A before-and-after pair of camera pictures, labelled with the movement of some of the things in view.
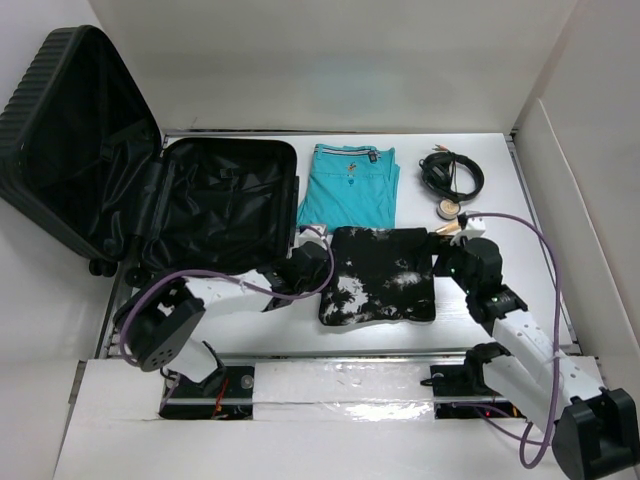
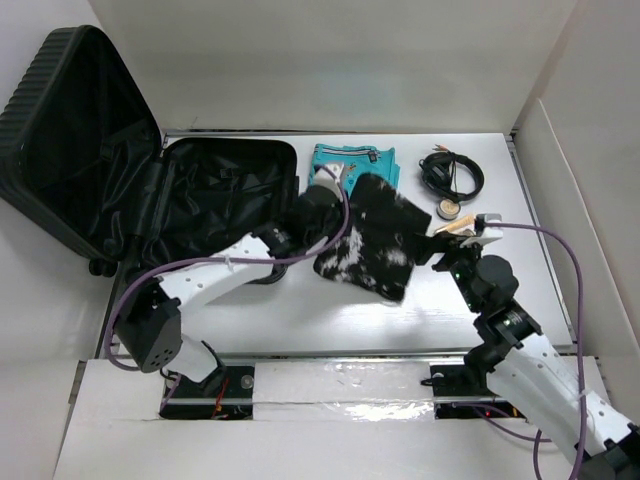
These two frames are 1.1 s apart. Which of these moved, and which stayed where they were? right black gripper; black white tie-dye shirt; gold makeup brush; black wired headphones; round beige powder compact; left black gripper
Moved: left black gripper; black white tie-dye shirt
Stayed: right black gripper; black wired headphones; gold makeup brush; round beige powder compact
